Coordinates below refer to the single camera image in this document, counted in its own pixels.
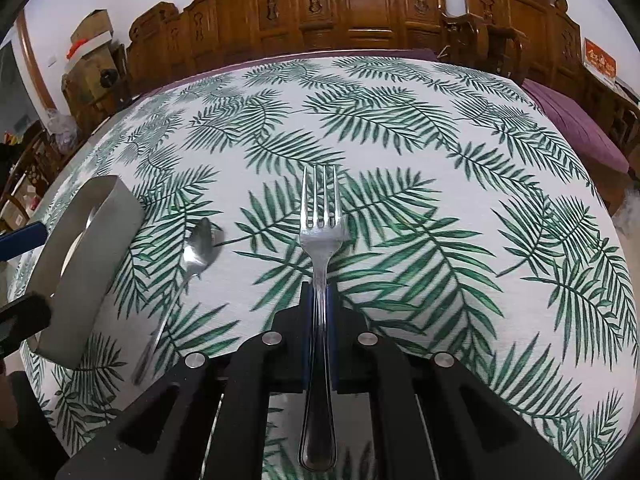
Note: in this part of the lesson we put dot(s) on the purple chair cushion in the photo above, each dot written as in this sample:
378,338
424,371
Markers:
583,134

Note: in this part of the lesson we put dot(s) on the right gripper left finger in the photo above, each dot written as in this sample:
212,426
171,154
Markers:
293,324

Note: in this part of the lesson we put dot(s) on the purple bench cushion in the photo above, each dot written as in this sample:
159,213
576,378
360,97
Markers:
423,54

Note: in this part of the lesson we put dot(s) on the carved wooden armchair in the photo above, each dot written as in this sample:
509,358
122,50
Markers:
533,39

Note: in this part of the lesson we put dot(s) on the stacked cardboard boxes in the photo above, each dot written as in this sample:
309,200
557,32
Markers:
94,83

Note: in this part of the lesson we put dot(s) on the steel fork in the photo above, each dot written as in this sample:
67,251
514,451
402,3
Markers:
322,232

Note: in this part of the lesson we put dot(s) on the green leaf patterned tablecloth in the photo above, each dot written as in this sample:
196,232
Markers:
474,228

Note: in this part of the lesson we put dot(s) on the wooden door frame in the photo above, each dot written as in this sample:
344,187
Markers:
31,63

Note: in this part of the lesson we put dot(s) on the carved wooden bench backrest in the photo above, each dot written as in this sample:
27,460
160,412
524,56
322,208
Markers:
168,44

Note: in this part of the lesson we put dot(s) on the red sign board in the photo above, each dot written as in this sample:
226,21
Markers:
599,60

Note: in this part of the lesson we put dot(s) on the small dark steel spoon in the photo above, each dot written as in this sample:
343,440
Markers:
197,256

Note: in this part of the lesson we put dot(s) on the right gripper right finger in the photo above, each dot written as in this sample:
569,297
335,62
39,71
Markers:
348,366

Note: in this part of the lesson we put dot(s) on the clear plastic bag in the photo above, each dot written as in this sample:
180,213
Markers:
63,130

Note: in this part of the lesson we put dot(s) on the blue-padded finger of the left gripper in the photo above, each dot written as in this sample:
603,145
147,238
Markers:
22,240

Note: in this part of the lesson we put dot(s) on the grey rectangular utensil tray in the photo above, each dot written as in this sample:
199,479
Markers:
78,264

